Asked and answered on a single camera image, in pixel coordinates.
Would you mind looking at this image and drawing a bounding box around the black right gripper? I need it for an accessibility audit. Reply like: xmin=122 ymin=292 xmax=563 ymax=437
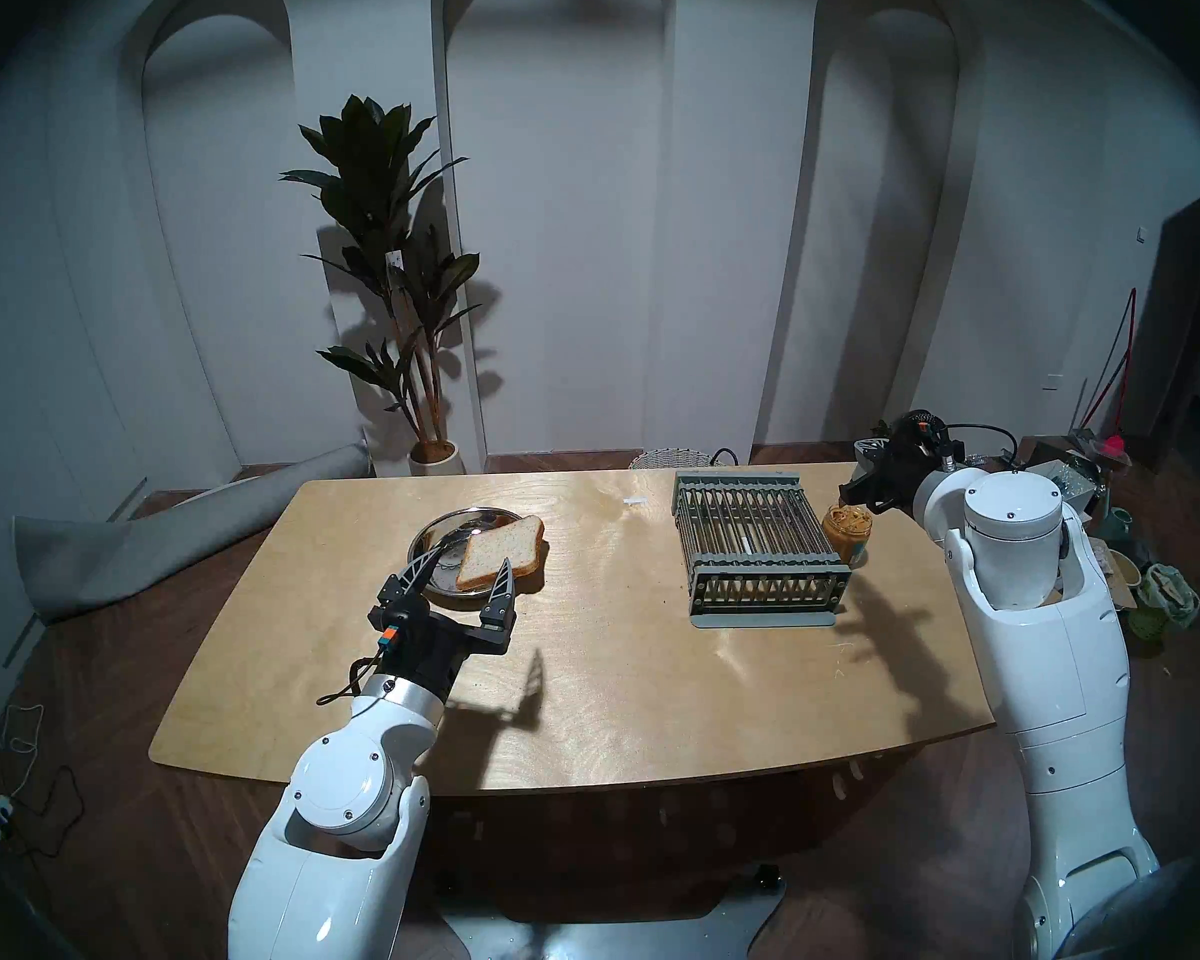
xmin=839 ymin=411 xmax=953 ymax=515

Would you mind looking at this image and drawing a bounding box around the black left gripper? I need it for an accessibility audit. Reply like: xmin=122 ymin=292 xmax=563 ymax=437
xmin=368 ymin=551 xmax=517 ymax=705

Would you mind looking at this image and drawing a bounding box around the round metal plate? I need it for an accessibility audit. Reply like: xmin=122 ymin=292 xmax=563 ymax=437
xmin=407 ymin=506 xmax=526 ymax=597

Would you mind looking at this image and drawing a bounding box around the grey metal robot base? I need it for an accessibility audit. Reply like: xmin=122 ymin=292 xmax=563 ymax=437
xmin=438 ymin=868 xmax=786 ymax=960

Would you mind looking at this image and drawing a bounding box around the open peanut butter jar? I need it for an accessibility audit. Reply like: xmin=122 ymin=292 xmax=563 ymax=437
xmin=823 ymin=503 xmax=874 ymax=567

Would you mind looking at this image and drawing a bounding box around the slice of white bread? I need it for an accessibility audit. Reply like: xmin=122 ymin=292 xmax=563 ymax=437
xmin=455 ymin=514 xmax=547 ymax=591

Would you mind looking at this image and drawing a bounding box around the grey rack with metal bars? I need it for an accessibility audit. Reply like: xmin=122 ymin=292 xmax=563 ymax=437
xmin=670 ymin=471 xmax=854 ymax=631

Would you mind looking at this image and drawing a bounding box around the white square box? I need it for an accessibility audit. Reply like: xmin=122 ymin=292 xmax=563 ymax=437
xmin=1055 ymin=458 xmax=1103 ymax=521

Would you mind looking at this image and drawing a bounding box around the wooden cutting board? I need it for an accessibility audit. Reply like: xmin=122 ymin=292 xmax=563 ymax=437
xmin=1088 ymin=543 xmax=1139 ymax=611

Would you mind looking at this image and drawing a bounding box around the rolled grey mat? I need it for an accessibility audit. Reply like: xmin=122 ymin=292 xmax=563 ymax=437
xmin=12 ymin=442 xmax=373 ymax=624

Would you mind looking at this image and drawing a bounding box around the dark door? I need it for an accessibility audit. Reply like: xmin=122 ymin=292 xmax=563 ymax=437
xmin=1125 ymin=173 xmax=1200 ymax=469

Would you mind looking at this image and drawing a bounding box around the tall potted plant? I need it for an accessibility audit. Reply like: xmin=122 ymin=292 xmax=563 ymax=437
xmin=280 ymin=95 xmax=483 ymax=477

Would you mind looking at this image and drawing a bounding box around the red handled broom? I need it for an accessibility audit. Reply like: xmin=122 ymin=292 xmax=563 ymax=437
xmin=1075 ymin=288 xmax=1139 ymax=459

